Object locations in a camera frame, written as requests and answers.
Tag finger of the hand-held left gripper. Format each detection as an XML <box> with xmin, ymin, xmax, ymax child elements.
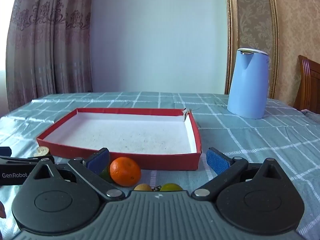
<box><xmin>0</xmin><ymin>147</ymin><xmax>55</xmax><ymax>167</ymax></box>

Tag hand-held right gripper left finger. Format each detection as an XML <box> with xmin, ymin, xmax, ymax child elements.
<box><xmin>32</xmin><ymin>147</ymin><xmax>126</xmax><ymax>202</ymax></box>

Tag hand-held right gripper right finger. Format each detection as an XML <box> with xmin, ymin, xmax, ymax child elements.
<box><xmin>191</xmin><ymin>147</ymin><xmax>279</xmax><ymax>202</ymax></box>

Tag green lime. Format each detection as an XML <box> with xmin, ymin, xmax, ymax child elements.
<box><xmin>99</xmin><ymin>166</ymin><xmax>115</xmax><ymax>184</ymax></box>

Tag eggplant piece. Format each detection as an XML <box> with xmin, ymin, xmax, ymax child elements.
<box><xmin>33</xmin><ymin>147</ymin><xmax>51</xmax><ymax>157</ymax></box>

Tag orange tomato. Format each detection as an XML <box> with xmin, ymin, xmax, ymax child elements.
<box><xmin>109</xmin><ymin>157</ymin><xmax>142</xmax><ymax>187</ymax></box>

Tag green tomato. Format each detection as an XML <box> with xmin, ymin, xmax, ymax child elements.
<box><xmin>153</xmin><ymin>183</ymin><xmax>184</xmax><ymax>192</ymax></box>

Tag red cardboard box tray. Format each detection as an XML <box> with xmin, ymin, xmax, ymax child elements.
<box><xmin>36</xmin><ymin>107</ymin><xmax>202</xmax><ymax>172</ymax></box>

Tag brown longan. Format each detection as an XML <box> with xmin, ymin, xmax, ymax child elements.
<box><xmin>133</xmin><ymin>183</ymin><xmax>153</xmax><ymax>192</ymax></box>

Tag blue electric kettle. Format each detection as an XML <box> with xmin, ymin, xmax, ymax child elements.
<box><xmin>227</xmin><ymin>47</ymin><xmax>271</xmax><ymax>119</ymax></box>

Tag grey cloth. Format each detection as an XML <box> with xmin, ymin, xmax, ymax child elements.
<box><xmin>301</xmin><ymin>109</ymin><xmax>320</xmax><ymax>125</ymax></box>

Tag pink patterned curtain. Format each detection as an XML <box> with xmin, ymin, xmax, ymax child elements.
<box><xmin>5</xmin><ymin>0</ymin><xmax>94</xmax><ymax>112</ymax></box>

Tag wooden chair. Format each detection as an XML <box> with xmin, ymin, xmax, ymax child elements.
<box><xmin>293</xmin><ymin>55</ymin><xmax>320</xmax><ymax>112</ymax></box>

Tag gold wall frame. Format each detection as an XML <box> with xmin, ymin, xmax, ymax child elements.
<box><xmin>224</xmin><ymin>0</ymin><xmax>280</xmax><ymax>99</ymax></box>

